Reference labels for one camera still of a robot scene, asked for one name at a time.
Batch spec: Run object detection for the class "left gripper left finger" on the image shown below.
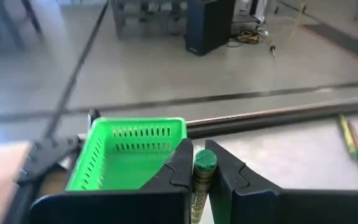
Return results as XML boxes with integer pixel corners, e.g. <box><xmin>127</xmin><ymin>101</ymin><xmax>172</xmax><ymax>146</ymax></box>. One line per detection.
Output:
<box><xmin>29</xmin><ymin>138</ymin><xmax>195</xmax><ymax>224</ymax></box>

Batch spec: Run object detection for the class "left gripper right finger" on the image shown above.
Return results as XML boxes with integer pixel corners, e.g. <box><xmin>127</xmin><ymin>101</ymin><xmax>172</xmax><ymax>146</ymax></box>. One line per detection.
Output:
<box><xmin>204</xmin><ymin>139</ymin><xmax>358</xmax><ymax>224</ymax></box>

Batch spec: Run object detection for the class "yellow green crayon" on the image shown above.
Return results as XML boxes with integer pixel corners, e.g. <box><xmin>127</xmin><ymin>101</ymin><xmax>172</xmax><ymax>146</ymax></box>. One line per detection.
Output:
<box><xmin>337</xmin><ymin>113</ymin><xmax>358</xmax><ymax>161</ymax></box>

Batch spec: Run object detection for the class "green plastic basket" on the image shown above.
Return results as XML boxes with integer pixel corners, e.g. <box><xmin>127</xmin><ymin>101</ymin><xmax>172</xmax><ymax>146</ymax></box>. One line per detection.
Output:
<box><xmin>65</xmin><ymin>117</ymin><xmax>188</xmax><ymax>192</ymax></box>

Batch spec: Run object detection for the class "grey metal shelf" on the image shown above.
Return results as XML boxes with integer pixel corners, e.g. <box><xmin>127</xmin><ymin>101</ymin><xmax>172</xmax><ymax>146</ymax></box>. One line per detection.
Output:
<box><xmin>110</xmin><ymin>0</ymin><xmax>189</xmax><ymax>39</ymax></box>

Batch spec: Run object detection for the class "black computer tower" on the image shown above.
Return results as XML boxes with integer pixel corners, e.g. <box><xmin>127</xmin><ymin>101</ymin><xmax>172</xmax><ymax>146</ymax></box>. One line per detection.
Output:
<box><xmin>184</xmin><ymin>0</ymin><xmax>236</xmax><ymax>57</ymax></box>

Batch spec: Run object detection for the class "yellow cable bundle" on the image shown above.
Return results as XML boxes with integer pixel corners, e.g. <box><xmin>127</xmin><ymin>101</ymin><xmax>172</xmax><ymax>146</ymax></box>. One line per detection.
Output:
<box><xmin>227</xmin><ymin>29</ymin><xmax>276</xmax><ymax>53</ymax></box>

